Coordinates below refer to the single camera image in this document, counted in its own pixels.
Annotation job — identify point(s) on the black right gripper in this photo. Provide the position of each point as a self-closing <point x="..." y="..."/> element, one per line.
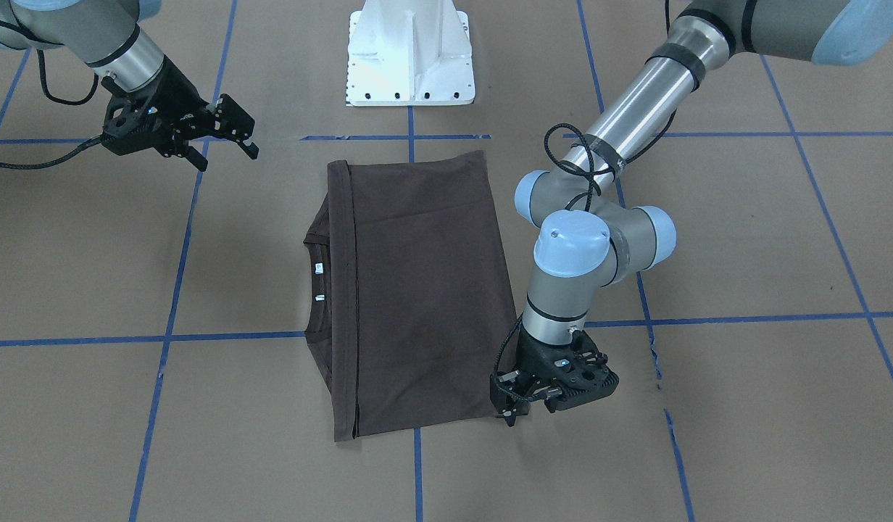
<point x="172" y="95"/>

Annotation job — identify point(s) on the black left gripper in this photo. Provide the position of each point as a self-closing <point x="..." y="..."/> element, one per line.
<point x="531" y="356"/>

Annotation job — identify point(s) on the dark brown t-shirt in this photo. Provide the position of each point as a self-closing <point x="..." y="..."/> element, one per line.
<point x="410" y="293"/>

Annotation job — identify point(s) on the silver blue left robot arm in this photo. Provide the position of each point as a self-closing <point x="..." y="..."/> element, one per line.
<point x="586" y="242"/>

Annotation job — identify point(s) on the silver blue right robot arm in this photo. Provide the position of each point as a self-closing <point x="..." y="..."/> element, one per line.
<point x="105" y="35"/>

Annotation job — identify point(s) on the blue tape line lengthwise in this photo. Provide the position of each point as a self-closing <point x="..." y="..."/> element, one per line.
<point x="647" y="320"/>

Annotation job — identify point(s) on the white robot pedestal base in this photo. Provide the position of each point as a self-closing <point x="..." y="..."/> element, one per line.
<point x="409" y="53"/>

